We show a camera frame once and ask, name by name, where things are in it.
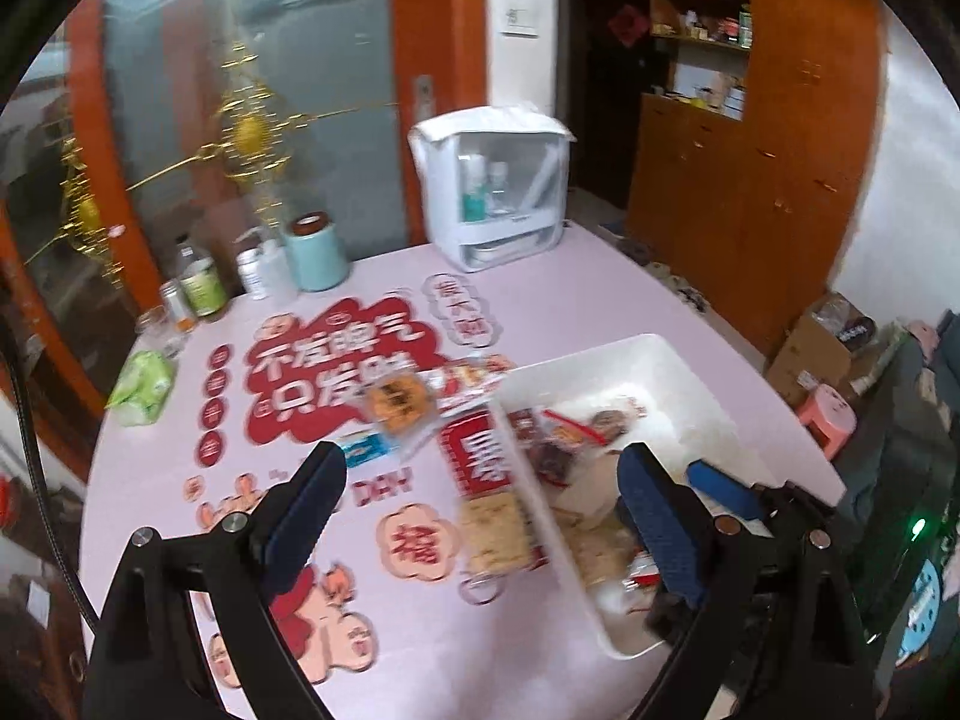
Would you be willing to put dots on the large gold hanging ornament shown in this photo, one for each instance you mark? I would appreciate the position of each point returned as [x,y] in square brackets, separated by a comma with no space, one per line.
[251,135]

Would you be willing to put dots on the pink plastic stool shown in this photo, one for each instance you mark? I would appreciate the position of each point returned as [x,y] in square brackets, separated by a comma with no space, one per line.
[825,412]

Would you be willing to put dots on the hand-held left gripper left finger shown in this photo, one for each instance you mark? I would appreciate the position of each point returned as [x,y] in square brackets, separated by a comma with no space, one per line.
[307,517]

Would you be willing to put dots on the white light switch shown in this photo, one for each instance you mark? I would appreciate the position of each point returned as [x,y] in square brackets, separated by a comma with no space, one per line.
[521,21]

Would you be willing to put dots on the blue white snack packet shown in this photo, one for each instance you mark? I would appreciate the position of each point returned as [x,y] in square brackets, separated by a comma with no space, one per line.
[367,448]

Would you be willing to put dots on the white pump bottle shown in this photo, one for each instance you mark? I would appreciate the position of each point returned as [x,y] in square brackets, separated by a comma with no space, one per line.
[262,270]

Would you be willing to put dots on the row of shoes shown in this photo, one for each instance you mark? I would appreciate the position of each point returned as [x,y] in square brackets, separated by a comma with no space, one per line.
[682,289]

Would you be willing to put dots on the dark chocolate snack packet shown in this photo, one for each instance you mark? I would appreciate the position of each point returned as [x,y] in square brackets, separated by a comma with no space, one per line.
[547,461]

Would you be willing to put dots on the small white bottle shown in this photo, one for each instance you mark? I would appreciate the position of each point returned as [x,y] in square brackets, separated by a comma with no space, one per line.
[499,187]

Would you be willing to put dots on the pink printed tablecloth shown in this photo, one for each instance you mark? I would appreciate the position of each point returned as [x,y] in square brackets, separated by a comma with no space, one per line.
[600,292]

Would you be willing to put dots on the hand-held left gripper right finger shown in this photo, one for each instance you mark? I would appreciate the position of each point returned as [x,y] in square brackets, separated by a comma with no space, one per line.
[660,532]

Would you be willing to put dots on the small red snack packet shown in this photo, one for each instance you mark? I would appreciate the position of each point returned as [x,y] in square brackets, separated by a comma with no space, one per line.
[641,577]

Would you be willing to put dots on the small orange cap bottle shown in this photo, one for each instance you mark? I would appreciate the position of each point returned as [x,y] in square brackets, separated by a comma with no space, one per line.
[178,307]

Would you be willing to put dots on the orange wooden cabinet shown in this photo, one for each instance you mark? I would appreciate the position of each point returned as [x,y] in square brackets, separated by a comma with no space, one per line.
[750,202]

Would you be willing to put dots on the red label cracker packet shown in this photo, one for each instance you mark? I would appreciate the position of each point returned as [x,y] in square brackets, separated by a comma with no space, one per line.
[495,532]

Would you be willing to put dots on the cardboard box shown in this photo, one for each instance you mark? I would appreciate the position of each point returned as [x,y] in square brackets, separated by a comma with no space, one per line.
[802,360]

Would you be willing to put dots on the green tissue pack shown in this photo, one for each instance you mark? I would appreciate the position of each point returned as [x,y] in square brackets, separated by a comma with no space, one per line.
[142,390]

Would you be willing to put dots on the red striped clear snack packet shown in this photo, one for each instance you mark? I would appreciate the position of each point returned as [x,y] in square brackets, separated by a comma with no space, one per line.
[574,431]

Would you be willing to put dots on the beige snack bag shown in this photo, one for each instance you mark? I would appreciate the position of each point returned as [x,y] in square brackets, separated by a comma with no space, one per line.
[592,540]

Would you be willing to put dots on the white desktop organizer box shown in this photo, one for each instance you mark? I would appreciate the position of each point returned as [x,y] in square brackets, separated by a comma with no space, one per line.
[442,187]

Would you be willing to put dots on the small gold hanging ornament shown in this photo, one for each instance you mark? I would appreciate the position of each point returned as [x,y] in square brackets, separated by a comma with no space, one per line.
[86,214]

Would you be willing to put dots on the orange cookie packet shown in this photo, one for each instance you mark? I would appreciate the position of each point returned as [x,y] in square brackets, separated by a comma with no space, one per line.
[397,401]

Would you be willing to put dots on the white plastic bin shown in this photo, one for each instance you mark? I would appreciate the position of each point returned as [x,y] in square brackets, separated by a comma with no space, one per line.
[660,382]

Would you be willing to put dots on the red door decoration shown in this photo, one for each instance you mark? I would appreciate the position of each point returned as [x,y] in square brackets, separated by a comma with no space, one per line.
[628,24]

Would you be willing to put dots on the brown red snack packet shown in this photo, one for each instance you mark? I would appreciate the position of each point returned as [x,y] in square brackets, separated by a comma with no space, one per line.
[529,424]

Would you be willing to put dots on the small orange striped snack packet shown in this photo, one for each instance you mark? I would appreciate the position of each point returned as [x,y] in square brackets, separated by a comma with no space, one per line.
[472,375]

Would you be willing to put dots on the brown round pastry packet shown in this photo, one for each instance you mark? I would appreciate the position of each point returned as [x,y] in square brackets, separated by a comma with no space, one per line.
[607,424]

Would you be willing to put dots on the clear glass jar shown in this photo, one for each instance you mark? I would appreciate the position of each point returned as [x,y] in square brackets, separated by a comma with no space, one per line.
[161,334]

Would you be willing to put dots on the orange framed glass door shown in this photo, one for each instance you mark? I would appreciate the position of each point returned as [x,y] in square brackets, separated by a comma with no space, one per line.
[322,52]

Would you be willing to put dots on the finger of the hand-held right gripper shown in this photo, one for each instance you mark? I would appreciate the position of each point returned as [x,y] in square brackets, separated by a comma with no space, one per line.
[667,615]
[724,490]

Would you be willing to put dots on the light blue canister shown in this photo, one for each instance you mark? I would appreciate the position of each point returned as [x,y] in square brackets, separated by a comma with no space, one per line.
[319,259]

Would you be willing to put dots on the green label bottle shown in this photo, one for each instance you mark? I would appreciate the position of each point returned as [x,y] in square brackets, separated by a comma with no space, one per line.
[202,289]

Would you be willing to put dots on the teal white bottle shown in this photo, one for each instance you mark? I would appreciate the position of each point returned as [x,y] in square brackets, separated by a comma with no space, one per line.
[473,202]

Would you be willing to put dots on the blue round printed disc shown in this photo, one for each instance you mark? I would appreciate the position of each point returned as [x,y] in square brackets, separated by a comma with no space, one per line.
[919,615]

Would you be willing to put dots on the row of small shelf items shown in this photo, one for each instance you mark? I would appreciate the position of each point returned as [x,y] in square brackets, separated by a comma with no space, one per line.
[712,22]

